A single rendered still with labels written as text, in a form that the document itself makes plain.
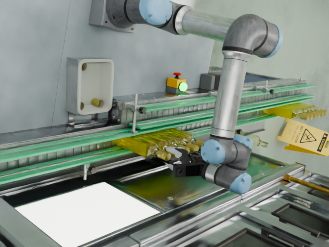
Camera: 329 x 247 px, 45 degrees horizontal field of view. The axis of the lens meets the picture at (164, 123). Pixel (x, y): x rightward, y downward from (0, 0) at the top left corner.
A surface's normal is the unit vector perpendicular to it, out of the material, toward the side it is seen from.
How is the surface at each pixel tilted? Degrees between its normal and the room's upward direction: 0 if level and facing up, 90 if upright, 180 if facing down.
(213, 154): 90
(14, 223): 90
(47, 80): 0
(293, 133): 77
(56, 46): 0
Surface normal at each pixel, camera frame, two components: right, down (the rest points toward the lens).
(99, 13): -0.67, -0.01
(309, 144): -0.33, -0.33
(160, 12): 0.64, 0.17
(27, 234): 0.08, -0.96
